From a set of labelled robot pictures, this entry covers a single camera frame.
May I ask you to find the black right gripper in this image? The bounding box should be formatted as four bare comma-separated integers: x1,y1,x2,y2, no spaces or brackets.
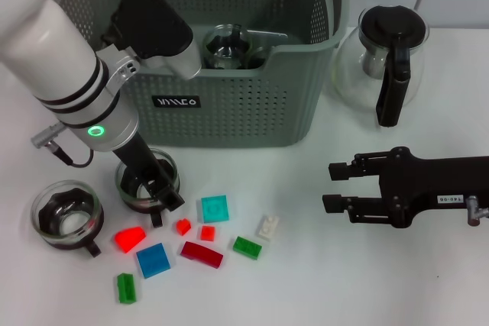
322,146,489,230

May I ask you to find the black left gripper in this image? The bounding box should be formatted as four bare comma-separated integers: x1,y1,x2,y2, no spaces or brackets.
112,137,186,211

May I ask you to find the glass teacup with black holder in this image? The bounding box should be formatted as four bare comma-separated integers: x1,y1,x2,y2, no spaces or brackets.
30,179,104,258
248,47,269,69
114,148,180,228
202,24,255,69

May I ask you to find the small red peaked block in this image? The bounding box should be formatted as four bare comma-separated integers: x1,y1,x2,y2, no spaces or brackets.
175,218,192,237

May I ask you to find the orange-red wedge block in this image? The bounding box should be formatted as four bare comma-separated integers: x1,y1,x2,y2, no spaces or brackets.
114,226,147,253

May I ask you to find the teal square block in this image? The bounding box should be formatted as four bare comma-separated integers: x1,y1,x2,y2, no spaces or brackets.
201,195,232,224

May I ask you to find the blue square block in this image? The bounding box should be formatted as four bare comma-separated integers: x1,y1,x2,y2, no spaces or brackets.
136,242,172,279

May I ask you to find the dark red long block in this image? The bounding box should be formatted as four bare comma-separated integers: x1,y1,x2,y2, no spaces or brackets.
180,240,225,269

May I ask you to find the white two-stud block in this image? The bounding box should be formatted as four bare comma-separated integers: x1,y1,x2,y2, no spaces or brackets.
256,215,280,242

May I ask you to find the green rectangular block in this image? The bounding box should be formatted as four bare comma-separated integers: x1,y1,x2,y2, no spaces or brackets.
232,236,264,261
117,272,138,305

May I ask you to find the grey perforated plastic storage bin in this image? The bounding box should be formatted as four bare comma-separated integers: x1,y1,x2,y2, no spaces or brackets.
57,0,351,150

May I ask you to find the thin flat grey plate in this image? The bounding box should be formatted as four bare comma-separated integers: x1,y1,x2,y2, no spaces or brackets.
246,29,290,39

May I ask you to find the glass carafe with black handle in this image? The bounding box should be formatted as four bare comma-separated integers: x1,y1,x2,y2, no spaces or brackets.
331,5,431,128

